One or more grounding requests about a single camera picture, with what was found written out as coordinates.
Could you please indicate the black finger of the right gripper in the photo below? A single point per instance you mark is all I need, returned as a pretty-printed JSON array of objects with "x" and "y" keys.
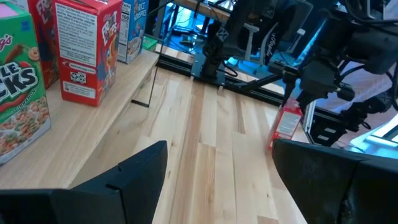
[
  {"x": 287, "y": 87},
  {"x": 304, "y": 99}
]

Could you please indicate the wooden shelf with black frame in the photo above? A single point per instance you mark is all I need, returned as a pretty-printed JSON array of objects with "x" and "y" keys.
[{"x": 77, "y": 140}]

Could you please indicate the wooden background desk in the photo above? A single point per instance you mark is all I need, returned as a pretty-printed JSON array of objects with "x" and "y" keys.
[{"x": 202, "y": 9}]

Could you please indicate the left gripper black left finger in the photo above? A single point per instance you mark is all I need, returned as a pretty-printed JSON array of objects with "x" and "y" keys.
[{"x": 130, "y": 193}]

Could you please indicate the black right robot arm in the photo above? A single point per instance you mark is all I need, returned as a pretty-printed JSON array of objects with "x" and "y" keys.
[{"x": 214, "y": 56}]

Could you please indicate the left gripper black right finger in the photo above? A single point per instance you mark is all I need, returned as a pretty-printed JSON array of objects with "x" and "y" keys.
[{"x": 311, "y": 186}]

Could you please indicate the blue Rice Krispies cereal box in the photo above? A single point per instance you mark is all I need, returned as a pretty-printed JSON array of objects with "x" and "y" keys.
[{"x": 136, "y": 31}]

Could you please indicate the red Froot Loops cereal box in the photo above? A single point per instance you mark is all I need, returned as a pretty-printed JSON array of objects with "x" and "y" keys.
[
  {"x": 287, "y": 124},
  {"x": 45, "y": 46},
  {"x": 84, "y": 62}
]

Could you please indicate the black office chair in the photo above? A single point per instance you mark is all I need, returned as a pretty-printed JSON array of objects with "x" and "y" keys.
[{"x": 280, "y": 31}]

